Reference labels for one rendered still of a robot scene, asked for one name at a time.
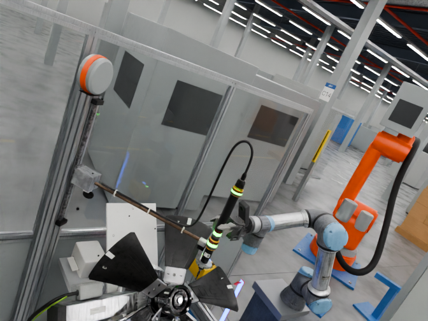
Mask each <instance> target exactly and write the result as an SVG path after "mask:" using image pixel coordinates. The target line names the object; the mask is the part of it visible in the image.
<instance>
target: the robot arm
mask: <svg viewBox="0 0 428 321"><path fill-rule="evenodd" d="M249 212H250V206H249V205H248V204H247V203H246V202H244V200H242V201H240V202H239V208H238V217H237V216H236V215H231V216H230V217H229V219H228V221H227V223H226V224H220V225H219V226H218V227H217V229H221V230H223V231H222V238H224V237H225V236H227V237H228V238H229V239H231V240H230V241H236V240H239V239H240V237H242V238H243V242H242V245H241V249H242V250H243V251H244V252H245V253H247V254H250V255H253V254H255V253H256V251H257V249H259V246H260V244H261V243H262V240H263V239H264V237H265V235H266V233H267V232H270V231H272V230H278V229H288V228H293V227H304V228H312V229H314V230H315V232H316V233H317V241H316V244H317V246H318V252H317V258H316V261H315V267H314V270H313V269H311V268H309V267H306V266H303V267H301V268H300V269H299V271H298V272H297V274H296V275H295V277H294V279H293V280H292V281H291V283H290V285H288V286H287V287H285V288H284V289H283V290H282V291H281V293H280V297H281V299H282V301H283V302H284V303H285V304H286V305H287V306H288V307H289V308H290V309H292V310H294V311H303V309H304V307H305V304H306V303H307V304H308V307H309V308H310V310H311V311H312V312H313V313H316V314H321V313H325V312H326V311H328V310H330V308H331V307H332V301H331V300H330V298H329V295H330V292H331V289H330V287H329V281H330V278H331V273H332V268H333V264H334V259H335V256H336V252H338V251H340V250H341V249H342V248H343V246H344V245H346V244H347V241H348V233H347V231H346V230H345V228H344V227H343V226H342V225H341V224H340V223H339V222H338V221H337V220H336V219H335V218H334V217H333V216H332V215H331V214H330V213H329V212H328V211H325V210H320V209H304V210H301V211H300V212H294V213H284V214H278V215H262V216H249ZM220 215H221V214H219V215H217V216H215V217H213V218H212V219H211V220H210V222H213V228H215V226H216V224H217V222H218V220H219V218H220ZM233 238H236V239H233Z"/></svg>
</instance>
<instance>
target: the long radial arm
mask: <svg viewBox="0 0 428 321"><path fill-rule="evenodd" d="M137 293H138V292H136V291H128V290H125V291H124V292H110V293H107V294H103V295H102V296H101V297H95V298H92V299H86V300H78V301H74V300H70V301H63V302H59V303H57V304H61V305H64V306H67V309H66V321H98V320H102V319H106V318H110V317H115V316H118V315H123V314H126V313H131V312H133V311H136V310H138V306H137V304H138V302H137V301H138V300H137V296H138V295H137Z"/></svg>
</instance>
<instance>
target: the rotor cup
mask: <svg viewBox="0 0 428 321"><path fill-rule="evenodd" d="M162 281H164V280H162ZM165 283H166V284H168V286H167V287H166V288H165V289H164V290H162V291H161V292H159V293H158V294H157V295H156V296H155V297H153V298H151V297H148V307H149V309H150V311H151V312H152V313H153V314H155V313H156V312H157V310H158V309H159V308H160V307H161V306H162V311H161V314H160V317H166V316H168V315H171V316H174V317H181V316H183V315H184V314H186V313H187V312H188V311H189V309H190V306H191V303H192V295H191V292H190V290H189V288H188V287H186V286H185V285H181V284H174V283H168V282H165ZM164 292H169V294H164ZM179 298H182V302H181V303H178V299H179ZM165 311H169V312H170V313H166V312H165Z"/></svg>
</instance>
